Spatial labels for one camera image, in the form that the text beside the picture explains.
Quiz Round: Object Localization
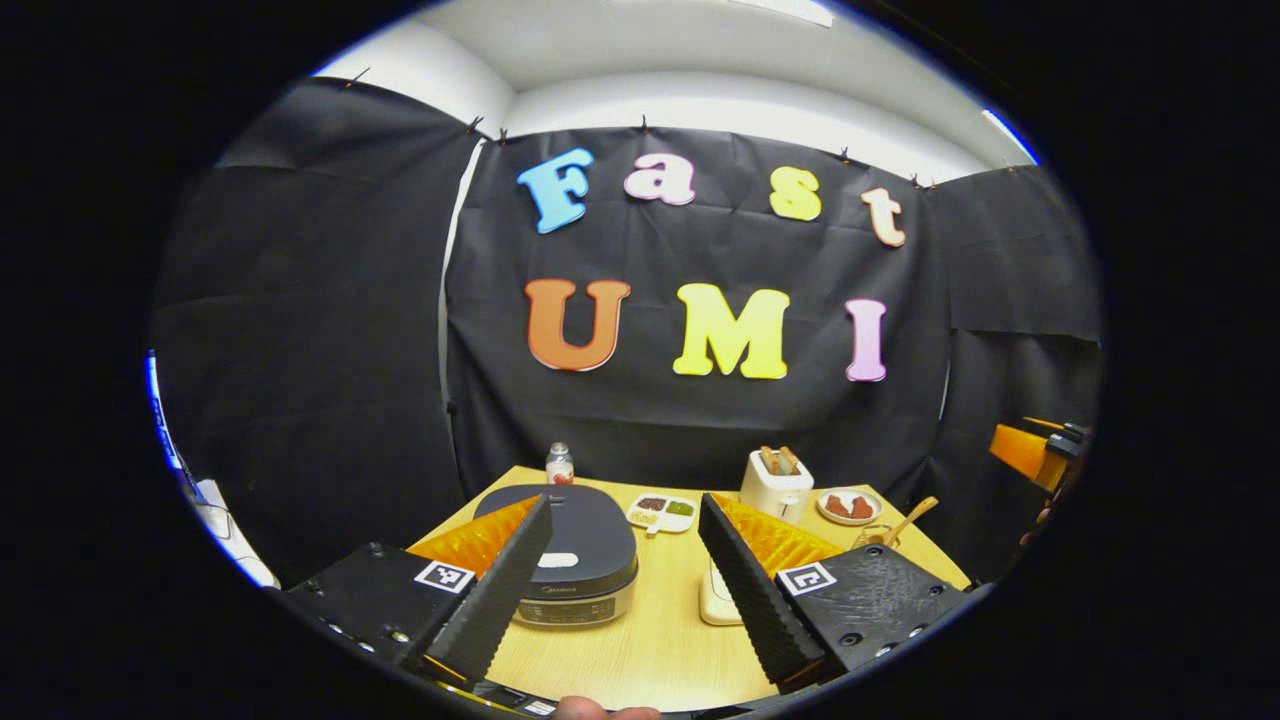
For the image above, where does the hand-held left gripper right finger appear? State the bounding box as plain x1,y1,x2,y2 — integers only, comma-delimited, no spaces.
697,493,971,698

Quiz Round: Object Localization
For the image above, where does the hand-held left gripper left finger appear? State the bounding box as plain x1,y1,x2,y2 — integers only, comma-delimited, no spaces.
283,497,554,691

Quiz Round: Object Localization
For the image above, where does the cream rice container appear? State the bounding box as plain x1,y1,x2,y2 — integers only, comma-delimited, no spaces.
699,555,746,627

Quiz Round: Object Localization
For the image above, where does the dark grey rice cooker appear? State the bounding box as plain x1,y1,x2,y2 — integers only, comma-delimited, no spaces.
473,484,639,629

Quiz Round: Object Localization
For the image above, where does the wooden spoon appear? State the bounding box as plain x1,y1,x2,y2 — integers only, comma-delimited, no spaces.
880,496,941,549

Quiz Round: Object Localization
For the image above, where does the white toaster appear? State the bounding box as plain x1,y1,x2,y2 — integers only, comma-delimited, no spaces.
740,447,815,524

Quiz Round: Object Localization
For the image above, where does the white divided grain dish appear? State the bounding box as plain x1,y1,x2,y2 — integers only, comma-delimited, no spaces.
626,493,698,536

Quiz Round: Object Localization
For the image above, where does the round white plate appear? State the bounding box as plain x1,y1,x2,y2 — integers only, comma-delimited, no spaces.
816,487,883,528

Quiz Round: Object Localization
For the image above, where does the white side desk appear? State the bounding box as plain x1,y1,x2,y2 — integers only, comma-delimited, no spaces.
190,478,282,589

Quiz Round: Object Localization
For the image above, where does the black backdrop cloth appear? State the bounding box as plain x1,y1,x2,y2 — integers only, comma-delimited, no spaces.
150,78,1103,586

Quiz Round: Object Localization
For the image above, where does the ceiling light panel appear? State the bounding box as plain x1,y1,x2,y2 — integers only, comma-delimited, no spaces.
730,0,836,28

